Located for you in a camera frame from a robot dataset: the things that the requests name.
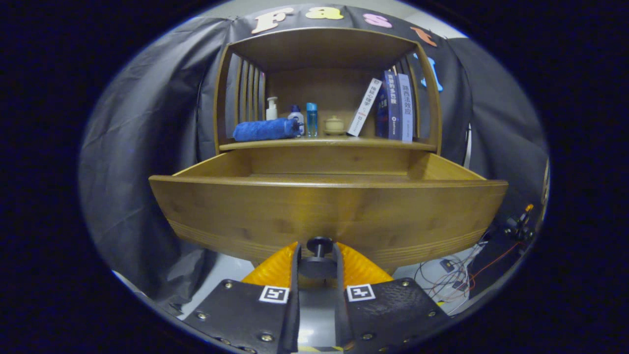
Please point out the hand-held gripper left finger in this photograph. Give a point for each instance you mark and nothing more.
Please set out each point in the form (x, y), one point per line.
(295, 319)

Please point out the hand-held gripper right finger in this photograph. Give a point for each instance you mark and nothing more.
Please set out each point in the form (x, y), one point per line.
(339, 319)

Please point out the wooden drawer with black knob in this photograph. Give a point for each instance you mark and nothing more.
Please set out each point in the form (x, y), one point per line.
(319, 211)

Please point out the wooden countertop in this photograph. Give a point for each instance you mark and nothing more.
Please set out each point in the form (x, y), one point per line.
(334, 142)

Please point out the wooden cabinet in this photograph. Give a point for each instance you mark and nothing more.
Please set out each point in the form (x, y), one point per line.
(319, 54)

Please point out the blue rolled towel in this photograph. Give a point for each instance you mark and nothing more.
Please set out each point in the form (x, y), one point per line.
(265, 130)

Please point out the beige lidded teacup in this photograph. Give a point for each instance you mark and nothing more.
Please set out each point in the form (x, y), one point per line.
(334, 125)

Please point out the clear blue bottle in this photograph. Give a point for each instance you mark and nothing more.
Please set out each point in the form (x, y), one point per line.
(312, 120)

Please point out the white lotion bottle blue cap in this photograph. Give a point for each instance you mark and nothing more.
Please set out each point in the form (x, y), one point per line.
(296, 117)

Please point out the white pump bottle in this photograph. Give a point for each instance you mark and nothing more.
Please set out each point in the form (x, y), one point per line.
(271, 113)

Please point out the white book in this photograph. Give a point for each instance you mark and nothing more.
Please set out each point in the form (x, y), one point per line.
(363, 108)

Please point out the dark blue book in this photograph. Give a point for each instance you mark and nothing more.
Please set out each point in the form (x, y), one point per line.
(393, 108)

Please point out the light blue book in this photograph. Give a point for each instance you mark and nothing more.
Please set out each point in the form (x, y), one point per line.
(407, 110)

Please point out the black backdrop cloth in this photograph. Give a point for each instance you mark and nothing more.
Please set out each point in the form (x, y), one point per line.
(147, 147)

